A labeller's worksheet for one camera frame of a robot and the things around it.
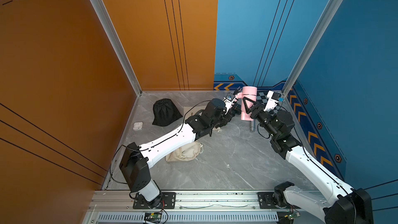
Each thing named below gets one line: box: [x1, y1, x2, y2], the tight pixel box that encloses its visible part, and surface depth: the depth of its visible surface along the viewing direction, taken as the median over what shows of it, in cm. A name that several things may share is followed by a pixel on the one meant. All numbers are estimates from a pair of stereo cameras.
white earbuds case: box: [132, 121, 144, 132], surface depth 101 cm
